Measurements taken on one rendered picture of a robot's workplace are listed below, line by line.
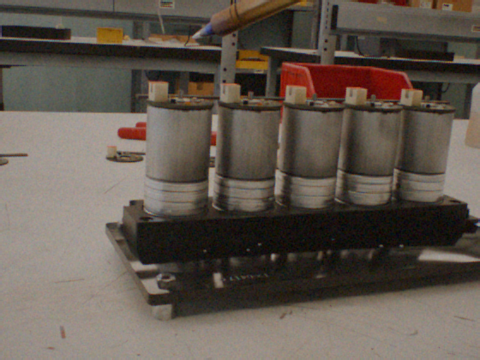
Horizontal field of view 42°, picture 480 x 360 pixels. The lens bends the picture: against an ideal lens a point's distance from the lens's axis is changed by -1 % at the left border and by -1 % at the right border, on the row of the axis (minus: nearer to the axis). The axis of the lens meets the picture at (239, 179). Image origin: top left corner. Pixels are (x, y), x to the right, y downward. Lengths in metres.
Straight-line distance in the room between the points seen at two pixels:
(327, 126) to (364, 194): 0.04
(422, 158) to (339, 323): 0.10
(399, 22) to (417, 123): 2.63
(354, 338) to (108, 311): 0.08
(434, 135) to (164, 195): 0.12
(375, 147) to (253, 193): 0.06
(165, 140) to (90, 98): 4.40
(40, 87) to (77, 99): 0.26
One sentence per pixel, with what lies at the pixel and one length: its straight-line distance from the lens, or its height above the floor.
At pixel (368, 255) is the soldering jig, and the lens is 0.24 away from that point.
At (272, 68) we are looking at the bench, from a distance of 3.36.
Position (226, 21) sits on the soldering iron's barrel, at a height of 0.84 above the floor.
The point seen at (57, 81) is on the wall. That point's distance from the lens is 4.60.
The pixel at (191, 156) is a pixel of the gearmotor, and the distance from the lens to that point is 0.23.
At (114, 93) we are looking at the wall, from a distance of 4.64.
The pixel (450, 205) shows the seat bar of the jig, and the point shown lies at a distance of 0.29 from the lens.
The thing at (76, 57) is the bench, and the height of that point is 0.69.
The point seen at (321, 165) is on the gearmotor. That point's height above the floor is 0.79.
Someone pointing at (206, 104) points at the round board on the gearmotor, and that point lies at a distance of 0.23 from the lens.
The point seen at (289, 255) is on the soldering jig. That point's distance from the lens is 0.23.
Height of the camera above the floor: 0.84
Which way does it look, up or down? 13 degrees down
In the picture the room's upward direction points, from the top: 4 degrees clockwise
